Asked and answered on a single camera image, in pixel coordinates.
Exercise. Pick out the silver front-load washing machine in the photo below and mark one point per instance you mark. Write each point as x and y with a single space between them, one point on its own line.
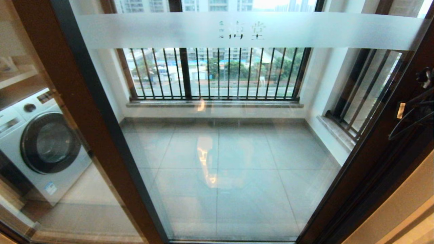
51 142

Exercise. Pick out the dark narrow window frame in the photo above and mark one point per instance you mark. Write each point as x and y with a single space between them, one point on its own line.
356 78

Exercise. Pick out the cream wall shelf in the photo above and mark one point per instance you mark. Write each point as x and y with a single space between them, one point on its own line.
17 76

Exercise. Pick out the brown-framed fixed glass door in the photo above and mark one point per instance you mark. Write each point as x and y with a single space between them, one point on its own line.
54 51

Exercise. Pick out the black short window railing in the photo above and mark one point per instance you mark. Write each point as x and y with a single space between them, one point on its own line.
342 126

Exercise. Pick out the dark wide window frame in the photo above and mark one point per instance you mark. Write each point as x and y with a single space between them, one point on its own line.
184 74

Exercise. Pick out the dark door frame jamb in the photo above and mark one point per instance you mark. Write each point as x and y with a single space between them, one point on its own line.
376 200

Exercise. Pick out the black long window railing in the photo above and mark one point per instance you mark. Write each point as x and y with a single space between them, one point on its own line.
217 97

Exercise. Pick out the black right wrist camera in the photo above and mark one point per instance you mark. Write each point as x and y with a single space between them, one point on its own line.
400 110

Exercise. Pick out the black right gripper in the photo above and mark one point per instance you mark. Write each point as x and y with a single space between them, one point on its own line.
425 101

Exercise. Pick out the beige wooden door casing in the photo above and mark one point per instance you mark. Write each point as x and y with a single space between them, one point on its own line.
407 210

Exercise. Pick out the short grey stone window sill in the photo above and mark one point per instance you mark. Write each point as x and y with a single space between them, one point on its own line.
335 134

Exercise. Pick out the long grey stone window sill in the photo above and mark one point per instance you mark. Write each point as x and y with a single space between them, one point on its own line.
217 103

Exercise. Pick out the brown-framed sliding glass door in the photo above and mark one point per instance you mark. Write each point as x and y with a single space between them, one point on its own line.
237 30

